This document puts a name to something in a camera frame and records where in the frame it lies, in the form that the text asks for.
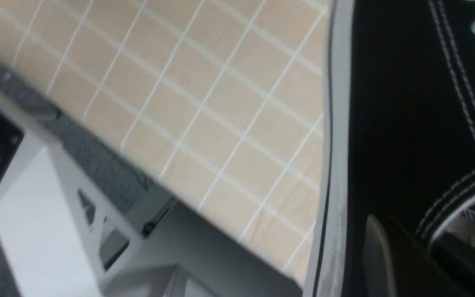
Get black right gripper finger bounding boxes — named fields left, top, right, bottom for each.
left=362, top=214, right=469, bottom=297

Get black-white canvas sneaker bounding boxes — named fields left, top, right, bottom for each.
left=303, top=0, right=475, bottom=297

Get beige checkered floor mat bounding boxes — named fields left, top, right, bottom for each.
left=0, top=0, right=332, bottom=285

